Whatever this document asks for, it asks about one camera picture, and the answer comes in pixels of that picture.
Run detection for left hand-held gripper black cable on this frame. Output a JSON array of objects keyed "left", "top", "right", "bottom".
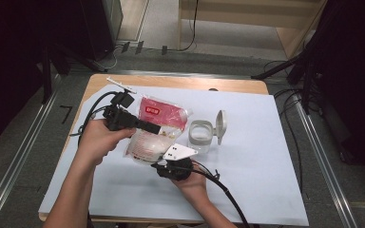
[{"left": 69, "top": 90, "right": 123, "bottom": 138}]

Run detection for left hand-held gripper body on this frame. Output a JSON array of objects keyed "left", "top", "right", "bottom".
[{"left": 103, "top": 76, "right": 139, "bottom": 131}]

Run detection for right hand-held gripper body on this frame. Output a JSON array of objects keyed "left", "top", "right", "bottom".
[{"left": 151, "top": 142, "right": 199, "bottom": 182}]

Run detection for red and white food pouch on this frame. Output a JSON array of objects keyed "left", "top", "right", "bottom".
[{"left": 123, "top": 94, "right": 194, "bottom": 165}]

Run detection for hand-held gripper black cable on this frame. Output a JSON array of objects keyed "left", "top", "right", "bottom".
[
  {"left": 190, "top": 161, "right": 252, "bottom": 228},
  {"left": 69, "top": 90, "right": 123, "bottom": 138}
]

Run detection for black cabinet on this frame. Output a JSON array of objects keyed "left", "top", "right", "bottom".
[{"left": 79, "top": 0, "right": 124, "bottom": 62}]

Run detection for white flip-lid container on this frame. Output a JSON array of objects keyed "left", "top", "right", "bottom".
[{"left": 187, "top": 109, "right": 228, "bottom": 155}]

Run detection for light wooden shelf unit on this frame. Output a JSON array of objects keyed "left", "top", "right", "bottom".
[{"left": 177, "top": 0, "right": 328, "bottom": 60}]

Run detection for dark curtain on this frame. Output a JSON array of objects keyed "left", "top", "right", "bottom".
[
  {"left": 310, "top": 0, "right": 365, "bottom": 188},
  {"left": 0, "top": 0, "right": 86, "bottom": 153}
]

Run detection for white table sheet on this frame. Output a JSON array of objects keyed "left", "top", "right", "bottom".
[{"left": 38, "top": 84, "right": 310, "bottom": 227}]

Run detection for person's left hand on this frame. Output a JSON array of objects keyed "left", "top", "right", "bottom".
[{"left": 76, "top": 118, "right": 137, "bottom": 166}]

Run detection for person's right hand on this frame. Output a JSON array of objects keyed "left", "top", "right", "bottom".
[{"left": 170, "top": 161, "right": 209, "bottom": 201}]

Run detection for thin black hanging cable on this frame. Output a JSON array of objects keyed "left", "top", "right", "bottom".
[{"left": 180, "top": 0, "right": 201, "bottom": 52}]

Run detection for right hand-held gripper black cable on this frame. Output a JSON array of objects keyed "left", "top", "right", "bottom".
[{"left": 190, "top": 161, "right": 252, "bottom": 228}]

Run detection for black metal stand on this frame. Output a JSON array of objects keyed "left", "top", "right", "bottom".
[
  {"left": 250, "top": 44, "right": 322, "bottom": 115},
  {"left": 40, "top": 42, "right": 109, "bottom": 105}
]

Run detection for metal floor rail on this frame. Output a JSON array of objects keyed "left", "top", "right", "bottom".
[
  {"left": 293, "top": 94, "right": 359, "bottom": 228},
  {"left": 106, "top": 69, "right": 255, "bottom": 81},
  {"left": 0, "top": 74, "right": 63, "bottom": 228}
]

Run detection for black floor cables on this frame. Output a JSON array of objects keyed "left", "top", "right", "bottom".
[{"left": 262, "top": 59, "right": 303, "bottom": 194}]

